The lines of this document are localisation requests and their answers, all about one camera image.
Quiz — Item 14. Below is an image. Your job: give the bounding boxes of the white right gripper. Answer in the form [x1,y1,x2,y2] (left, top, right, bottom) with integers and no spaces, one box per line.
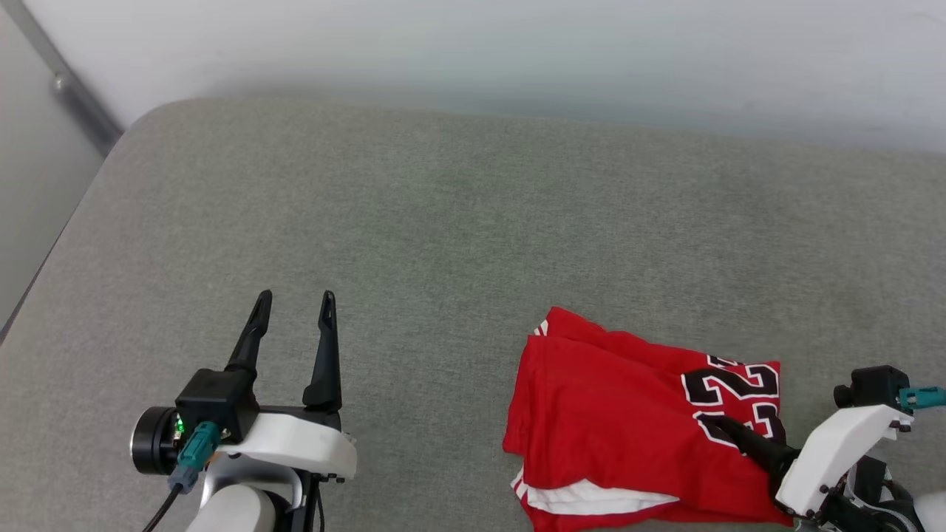
[712,403,916,519]

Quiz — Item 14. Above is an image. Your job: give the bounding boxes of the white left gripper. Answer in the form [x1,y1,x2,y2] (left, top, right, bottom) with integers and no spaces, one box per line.
[213,290,359,482]

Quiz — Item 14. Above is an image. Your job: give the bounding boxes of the red basketball jersey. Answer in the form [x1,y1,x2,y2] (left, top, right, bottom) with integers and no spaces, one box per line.
[502,306,796,532]

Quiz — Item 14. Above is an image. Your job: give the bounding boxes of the grey fabric sofa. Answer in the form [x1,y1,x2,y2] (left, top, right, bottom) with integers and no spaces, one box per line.
[0,97,946,532]

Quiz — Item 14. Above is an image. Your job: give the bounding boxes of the grey metal pipe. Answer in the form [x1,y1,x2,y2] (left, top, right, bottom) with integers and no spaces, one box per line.
[0,0,126,158]

